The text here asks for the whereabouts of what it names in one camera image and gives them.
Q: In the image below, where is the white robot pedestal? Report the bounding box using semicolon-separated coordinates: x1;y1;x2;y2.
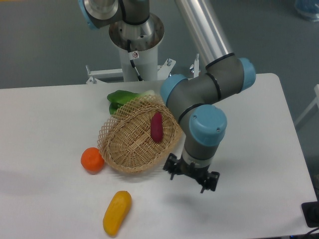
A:
85;13;202;85

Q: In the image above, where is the orange tangerine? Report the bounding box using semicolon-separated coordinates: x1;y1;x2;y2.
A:
80;147;105;173

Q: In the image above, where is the black device at table edge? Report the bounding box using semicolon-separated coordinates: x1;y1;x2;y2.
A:
301;201;319;228

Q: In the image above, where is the purple sweet potato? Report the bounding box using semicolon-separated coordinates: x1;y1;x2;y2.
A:
151;112;163;143

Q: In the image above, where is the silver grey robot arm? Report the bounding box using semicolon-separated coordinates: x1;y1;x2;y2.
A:
78;0;256;191

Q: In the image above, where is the white frame at right edge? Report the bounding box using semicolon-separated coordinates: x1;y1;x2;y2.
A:
294;84;319;130

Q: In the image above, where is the green bok choy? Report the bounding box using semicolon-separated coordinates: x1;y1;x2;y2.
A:
107;90;155;115

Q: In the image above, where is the blue bag in background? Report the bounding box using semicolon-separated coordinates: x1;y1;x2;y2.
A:
295;0;319;22

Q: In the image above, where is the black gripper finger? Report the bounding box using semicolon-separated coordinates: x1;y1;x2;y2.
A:
200;171;220;194
163;153;182;180

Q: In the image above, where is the yellow mango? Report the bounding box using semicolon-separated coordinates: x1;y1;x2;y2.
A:
102;191;132;237

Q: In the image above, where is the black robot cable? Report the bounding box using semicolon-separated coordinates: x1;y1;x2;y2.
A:
126;39;145;82

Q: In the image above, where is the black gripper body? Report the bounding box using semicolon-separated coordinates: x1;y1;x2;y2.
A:
178;157;210;186

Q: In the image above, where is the woven wicker basket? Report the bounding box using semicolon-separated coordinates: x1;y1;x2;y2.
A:
98;95;182;173

